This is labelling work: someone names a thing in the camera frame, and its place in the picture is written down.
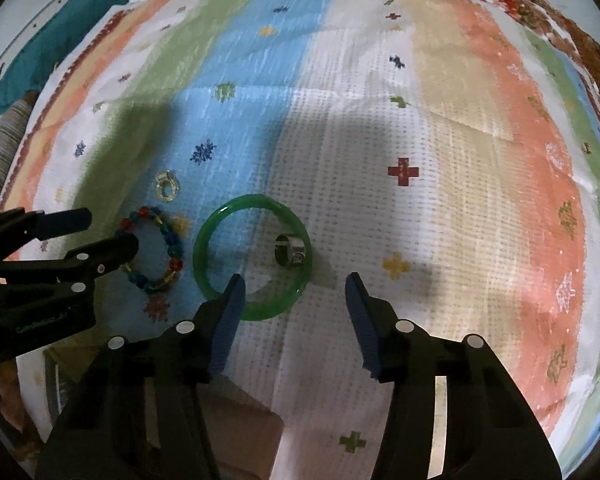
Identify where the silver metal tin box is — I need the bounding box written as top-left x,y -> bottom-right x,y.
44,347 -> 287,480

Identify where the white bed headboard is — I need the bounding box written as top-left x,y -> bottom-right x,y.
0,0 -> 96,86

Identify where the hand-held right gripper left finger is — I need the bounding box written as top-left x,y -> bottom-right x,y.
35,274 -> 247,480

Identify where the multicolour bead bracelet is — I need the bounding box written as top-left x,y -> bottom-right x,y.
117,205 -> 186,293

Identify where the teal pillow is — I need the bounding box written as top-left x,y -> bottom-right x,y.
0,0 -> 166,116

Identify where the silver ring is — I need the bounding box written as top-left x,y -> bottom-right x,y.
274,232 -> 307,267

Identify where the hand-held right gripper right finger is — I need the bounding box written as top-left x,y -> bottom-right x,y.
344,272 -> 563,480

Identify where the green jade bangle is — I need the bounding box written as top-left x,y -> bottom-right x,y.
192,193 -> 312,322

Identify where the striped pastel mat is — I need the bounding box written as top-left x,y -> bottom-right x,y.
0,0 -> 600,466

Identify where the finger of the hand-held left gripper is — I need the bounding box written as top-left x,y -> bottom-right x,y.
0,207 -> 92,262
0,233 -> 140,302

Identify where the grey striped pillow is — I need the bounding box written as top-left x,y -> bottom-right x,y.
0,100 -> 33,211

